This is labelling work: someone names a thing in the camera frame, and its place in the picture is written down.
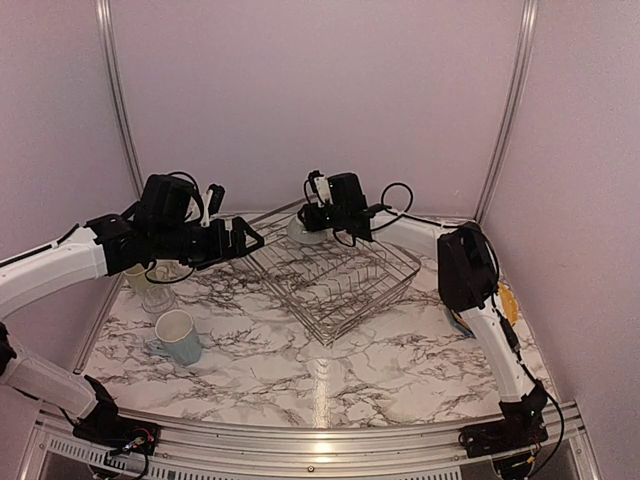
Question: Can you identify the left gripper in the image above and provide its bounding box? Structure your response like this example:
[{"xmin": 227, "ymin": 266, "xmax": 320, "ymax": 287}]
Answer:
[{"xmin": 152, "ymin": 215, "xmax": 265, "ymax": 271}]

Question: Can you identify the white ribbed bowl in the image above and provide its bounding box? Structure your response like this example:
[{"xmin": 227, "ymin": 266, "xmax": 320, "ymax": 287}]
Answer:
[{"xmin": 287, "ymin": 215, "xmax": 328, "ymax": 245}]

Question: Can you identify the clear glass back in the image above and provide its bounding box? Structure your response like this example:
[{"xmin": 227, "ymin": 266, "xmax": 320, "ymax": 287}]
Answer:
[{"xmin": 142, "ymin": 285, "xmax": 175, "ymax": 318}]

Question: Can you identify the green mug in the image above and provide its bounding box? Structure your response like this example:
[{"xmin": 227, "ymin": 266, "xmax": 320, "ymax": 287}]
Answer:
[{"xmin": 124, "ymin": 264, "xmax": 170, "ymax": 296}]

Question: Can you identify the light blue mug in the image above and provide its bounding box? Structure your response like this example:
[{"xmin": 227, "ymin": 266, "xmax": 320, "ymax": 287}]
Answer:
[{"xmin": 143, "ymin": 309, "xmax": 202, "ymax": 366}]

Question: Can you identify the yellow plate back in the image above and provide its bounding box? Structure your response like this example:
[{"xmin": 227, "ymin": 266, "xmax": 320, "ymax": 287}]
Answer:
[{"xmin": 498, "ymin": 282, "xmax": 519, "ymax": 326}]

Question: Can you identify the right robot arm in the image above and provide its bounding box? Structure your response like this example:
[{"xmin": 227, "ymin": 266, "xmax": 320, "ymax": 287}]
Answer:
[{"xmin": 298, "ymin": 171, "xmax": 548, "ymax": 457}]

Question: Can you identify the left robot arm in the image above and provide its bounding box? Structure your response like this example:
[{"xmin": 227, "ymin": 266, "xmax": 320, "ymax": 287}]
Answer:
[{"xmin": 1, "ymin": 172, "xmax": 264, "ymax": 447}]

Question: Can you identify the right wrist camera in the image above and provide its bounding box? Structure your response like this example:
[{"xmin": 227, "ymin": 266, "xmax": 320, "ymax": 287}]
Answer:
[{"xmin": 303, "ymin": 170, "xmax": 332, "ymax": 205}]

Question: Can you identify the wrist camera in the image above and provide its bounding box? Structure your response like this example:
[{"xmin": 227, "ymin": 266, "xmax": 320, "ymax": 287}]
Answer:
[
  {"xmin": 303, "ymin": 170, "xmax": 332, "ymax": 205},
  {"xmin": 192, "ymin": 184, "xmax": 225, "ymax": 228}
]

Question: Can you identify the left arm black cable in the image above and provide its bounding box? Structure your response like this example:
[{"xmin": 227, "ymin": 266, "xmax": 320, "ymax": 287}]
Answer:
[{"xmin": 144, "ymin": 171, "xmax": 206, "ymax": 286}]

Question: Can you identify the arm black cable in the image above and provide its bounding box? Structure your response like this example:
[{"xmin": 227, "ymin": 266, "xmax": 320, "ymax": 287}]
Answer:
[
  {"xmin": 329, "ymin": 182, "xmax": 564, "ymax": 441},
  {"xmin": 144, "ymin": 171, "xmax": 206, "ymax": 286}
]

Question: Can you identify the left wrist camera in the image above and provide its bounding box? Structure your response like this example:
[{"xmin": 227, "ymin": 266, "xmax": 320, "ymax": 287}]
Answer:
[{"xmin": 192, "ymin": 184, "xmax": 225, "ymax": 228}]

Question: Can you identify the wire dish rack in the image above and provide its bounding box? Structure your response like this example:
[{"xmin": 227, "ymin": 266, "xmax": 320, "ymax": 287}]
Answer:
[{"xmin": 244, "ymin": 201, "xmax": 421, "ymax": 346}]

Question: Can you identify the front aluminium rail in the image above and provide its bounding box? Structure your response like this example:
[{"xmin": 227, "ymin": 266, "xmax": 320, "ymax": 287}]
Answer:
[{"xmin": 19, "ymin": 399, "xmax": 601, "ymax": 480}]

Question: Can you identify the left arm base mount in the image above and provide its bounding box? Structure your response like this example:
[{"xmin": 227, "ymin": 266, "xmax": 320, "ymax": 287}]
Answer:
[{"xmin": 73, "ymin": 416, "xmax": 160, "ymax": 456}]

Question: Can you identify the left aluminium post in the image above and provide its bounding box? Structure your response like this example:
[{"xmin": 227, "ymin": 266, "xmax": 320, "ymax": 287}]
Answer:
[{"xmin": 95, "ymin": 0, "xmax": 144, "ymax": 198}]

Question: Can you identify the aluminium post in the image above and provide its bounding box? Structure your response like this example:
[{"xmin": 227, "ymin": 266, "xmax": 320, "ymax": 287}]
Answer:
[
  {"xmin": 95, "ymin": 0, "xmax": 144, "ymax": 198},
  {"xmin": 474, "ymin": 0, "xmax": 539, "ymax": 224}
]

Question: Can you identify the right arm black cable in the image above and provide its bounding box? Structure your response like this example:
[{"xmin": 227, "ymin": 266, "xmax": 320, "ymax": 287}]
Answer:
[{"xmin": 329, "ymin": 182, "xmax": 564, "ymax": 441}]

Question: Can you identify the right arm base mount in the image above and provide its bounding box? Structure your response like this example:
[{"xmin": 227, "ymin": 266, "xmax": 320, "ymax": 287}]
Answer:
[{"xmin": 458, "ymin": 419, "xmax": 549, "ymax": 458}]

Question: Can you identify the right aluminium post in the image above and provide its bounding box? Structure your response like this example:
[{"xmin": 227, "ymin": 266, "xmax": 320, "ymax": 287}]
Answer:
[{"xmin": 474, "ymin": 0, "xmax": 539, "ymax": 224}]

